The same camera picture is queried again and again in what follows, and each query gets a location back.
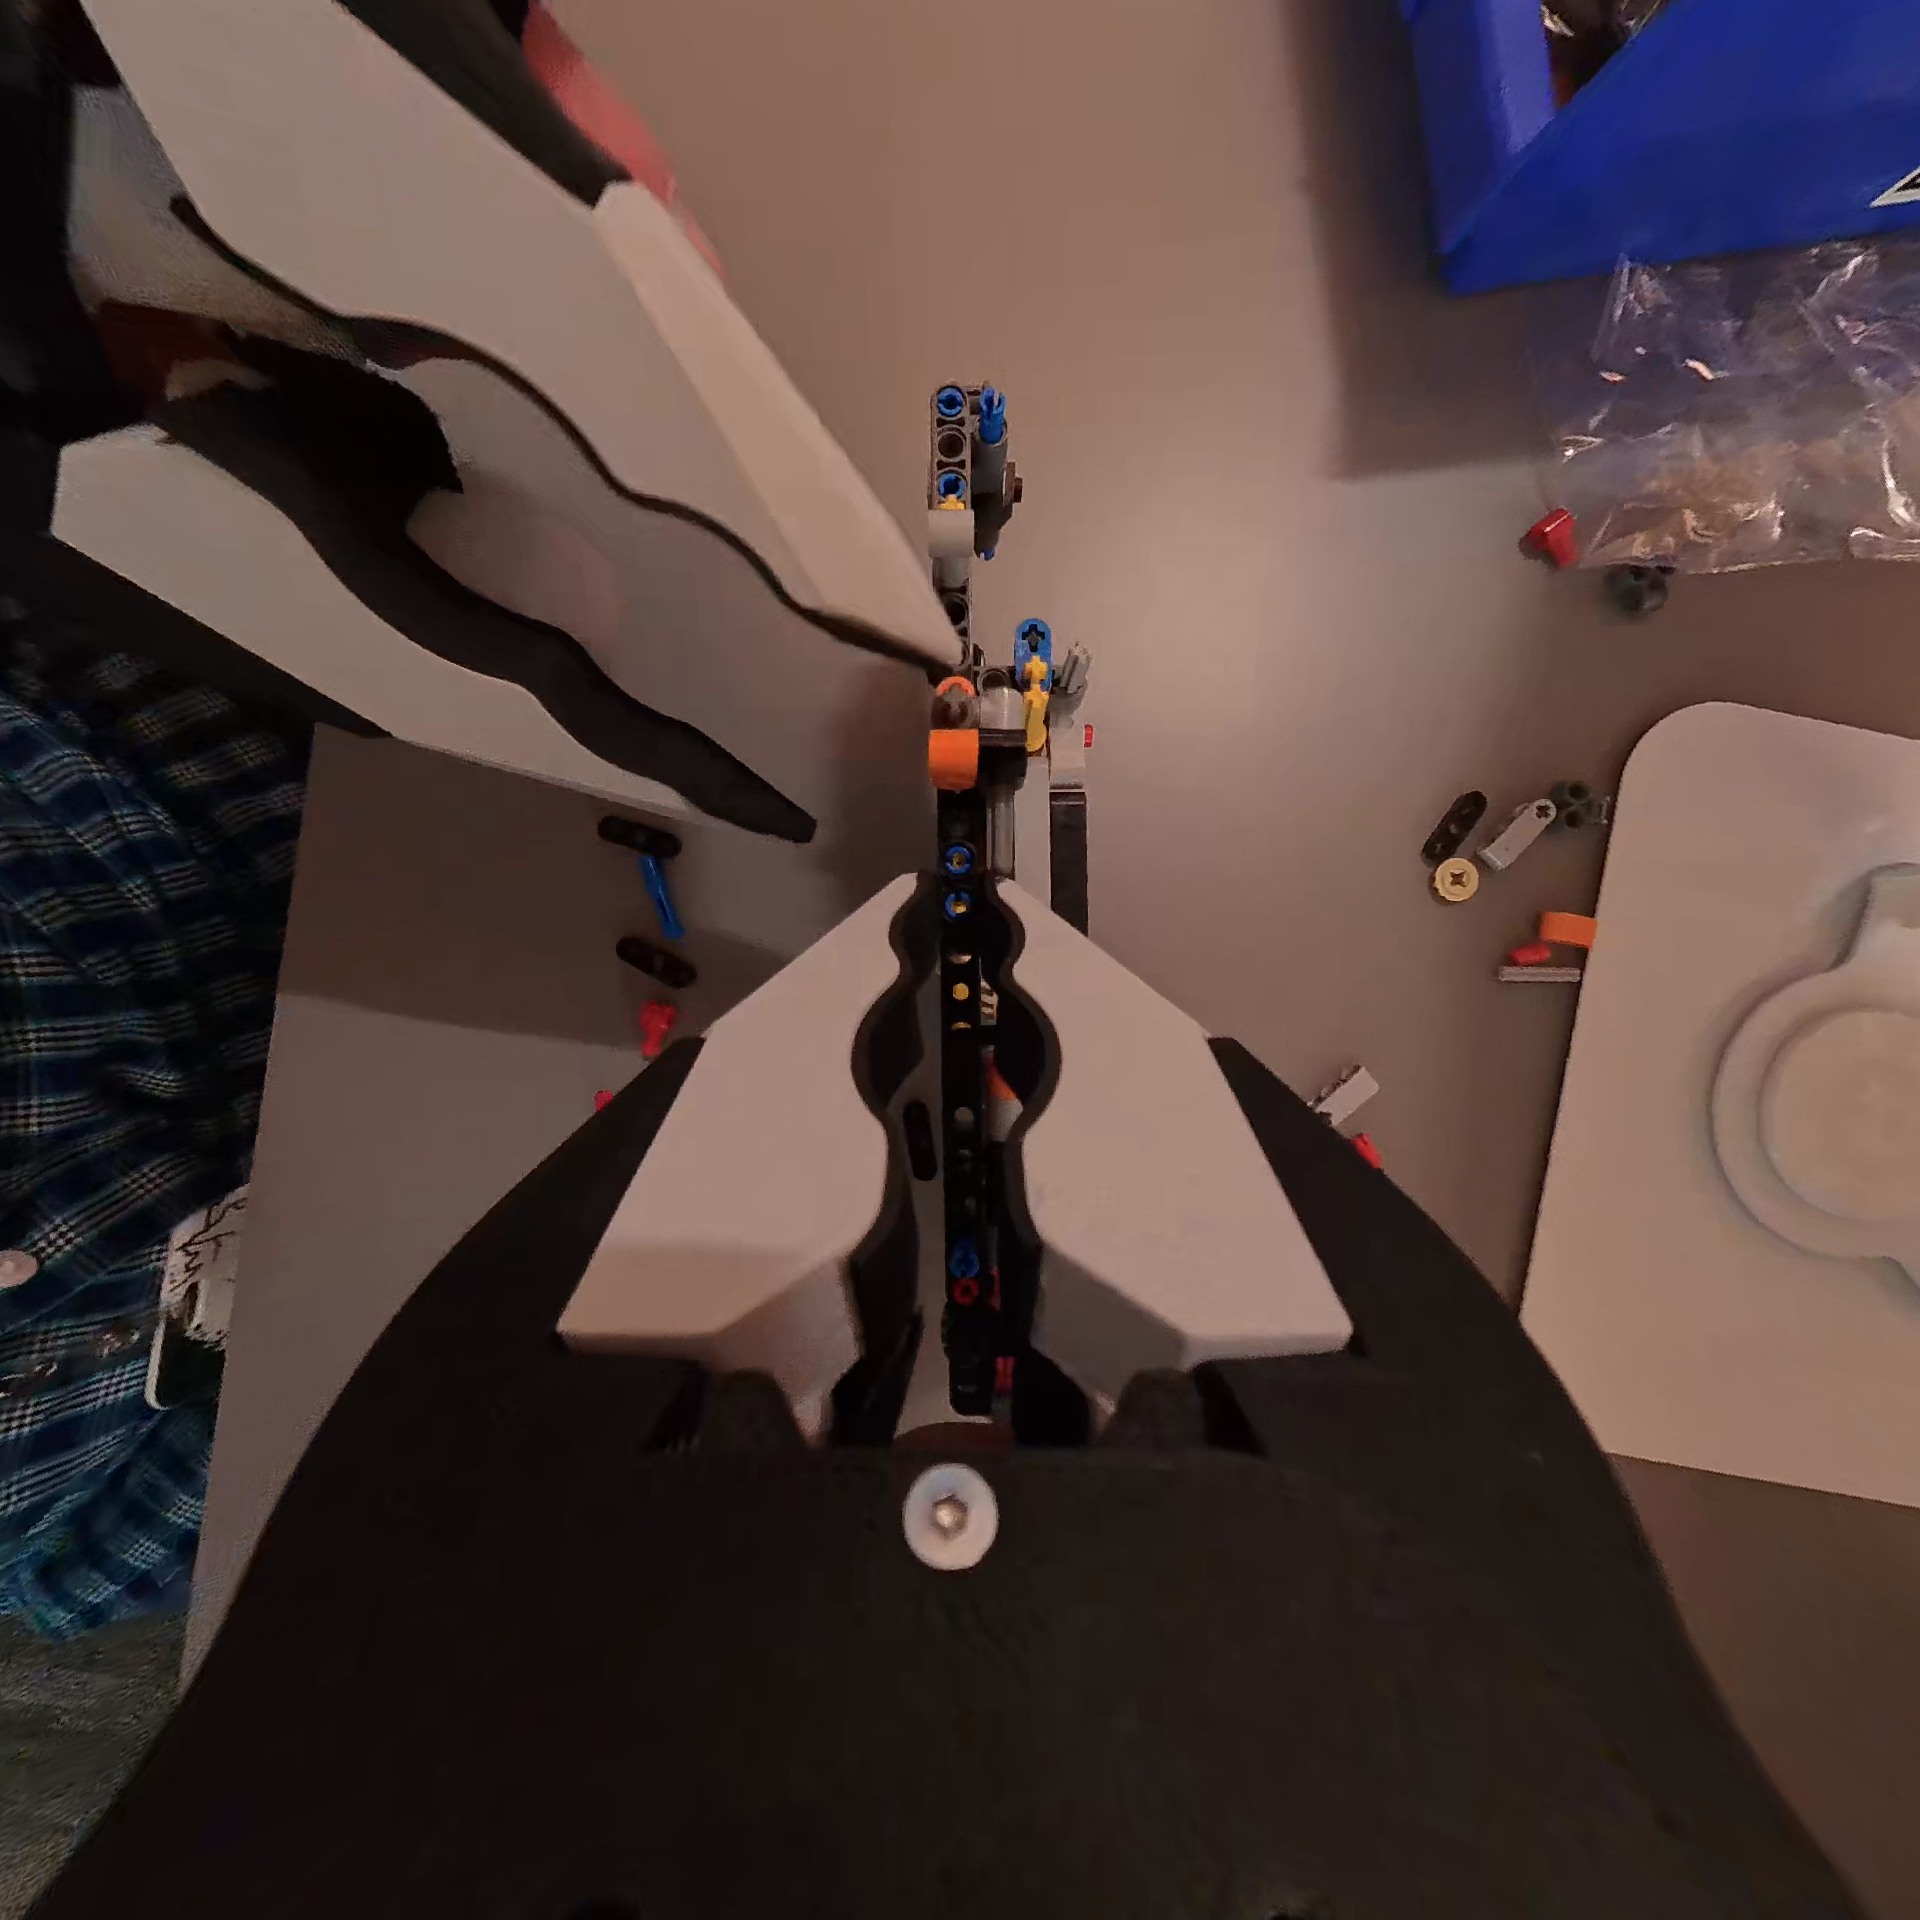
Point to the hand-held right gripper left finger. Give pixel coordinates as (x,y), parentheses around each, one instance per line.
(721,1185)

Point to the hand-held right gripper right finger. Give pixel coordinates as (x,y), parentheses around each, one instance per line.
(1184,1200)

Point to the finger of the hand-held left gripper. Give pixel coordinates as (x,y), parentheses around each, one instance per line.
(451,195)
(225,570)

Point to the lego car chassis assembly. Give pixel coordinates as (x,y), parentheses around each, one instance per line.
(957,758)

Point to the red axle connector piece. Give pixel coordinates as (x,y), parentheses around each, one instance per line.
(657,1026)

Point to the short grey liftarm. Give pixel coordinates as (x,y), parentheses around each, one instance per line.
(1347,1092)

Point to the black three-hole liftarm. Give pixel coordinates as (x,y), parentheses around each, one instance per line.
(638,836)
(657,963)

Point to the blue long pin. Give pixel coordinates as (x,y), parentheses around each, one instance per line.
(662,896)

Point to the person's plaid shirt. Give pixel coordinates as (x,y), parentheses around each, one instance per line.
(121,974)

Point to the tan gear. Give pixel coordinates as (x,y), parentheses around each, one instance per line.
(1455,879)

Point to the black short liftarm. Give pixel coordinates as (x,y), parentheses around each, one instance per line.
(1453,827)

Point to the orange bush piece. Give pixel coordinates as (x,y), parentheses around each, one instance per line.
(1568,931)

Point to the light grey liftarm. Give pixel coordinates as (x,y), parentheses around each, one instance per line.
(1518,835)

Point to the white badge card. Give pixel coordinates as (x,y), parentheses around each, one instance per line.
(203,1274)

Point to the dark grey connector piece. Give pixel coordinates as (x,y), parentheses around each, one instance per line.
(1579,807)

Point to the red bush piece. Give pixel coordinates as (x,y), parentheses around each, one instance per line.
(1550,536)

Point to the dark round piece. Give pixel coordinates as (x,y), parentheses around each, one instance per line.
(1635,587)

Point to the clear bag of small parts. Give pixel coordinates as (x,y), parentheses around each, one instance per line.
(1741,405)

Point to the blue storage bin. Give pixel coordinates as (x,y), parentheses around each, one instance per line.
(1651,165)

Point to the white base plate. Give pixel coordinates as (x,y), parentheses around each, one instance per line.
(1651,1200)

